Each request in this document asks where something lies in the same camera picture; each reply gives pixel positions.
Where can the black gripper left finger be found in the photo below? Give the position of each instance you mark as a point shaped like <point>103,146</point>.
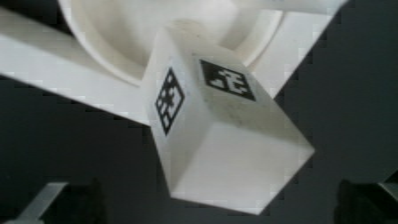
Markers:
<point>65,204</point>

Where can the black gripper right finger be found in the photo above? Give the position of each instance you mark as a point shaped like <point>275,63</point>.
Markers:
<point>366,204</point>

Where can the white stool leg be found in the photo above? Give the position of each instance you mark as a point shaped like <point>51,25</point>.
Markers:
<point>231,146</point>

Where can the white round stool seat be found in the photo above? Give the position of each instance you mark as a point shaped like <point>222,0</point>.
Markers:
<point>115,24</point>

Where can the white front border rail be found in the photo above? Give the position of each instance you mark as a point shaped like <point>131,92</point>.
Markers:
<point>44,61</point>

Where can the white border rail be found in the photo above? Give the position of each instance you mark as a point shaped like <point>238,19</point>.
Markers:
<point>295,36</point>
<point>44,61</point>

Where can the white right border rail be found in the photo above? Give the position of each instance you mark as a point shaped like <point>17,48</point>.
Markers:
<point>295,36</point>

